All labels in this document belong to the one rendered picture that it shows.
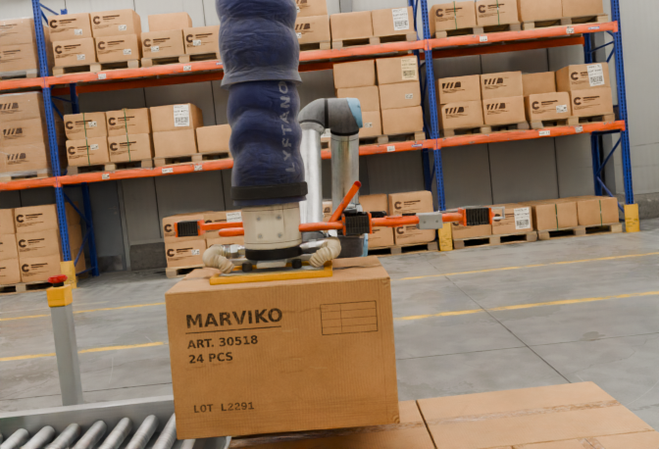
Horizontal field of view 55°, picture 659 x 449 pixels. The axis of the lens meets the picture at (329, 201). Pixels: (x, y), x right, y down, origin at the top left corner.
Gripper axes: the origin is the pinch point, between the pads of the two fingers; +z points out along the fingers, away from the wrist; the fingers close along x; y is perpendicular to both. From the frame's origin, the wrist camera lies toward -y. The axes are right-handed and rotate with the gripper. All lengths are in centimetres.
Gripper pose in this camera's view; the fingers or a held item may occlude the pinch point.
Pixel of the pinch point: (362, 223)
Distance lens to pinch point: 186.4
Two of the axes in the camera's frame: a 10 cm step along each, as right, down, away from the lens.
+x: -0.9, -9.9, -0.5
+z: 0.2, 0.5, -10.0
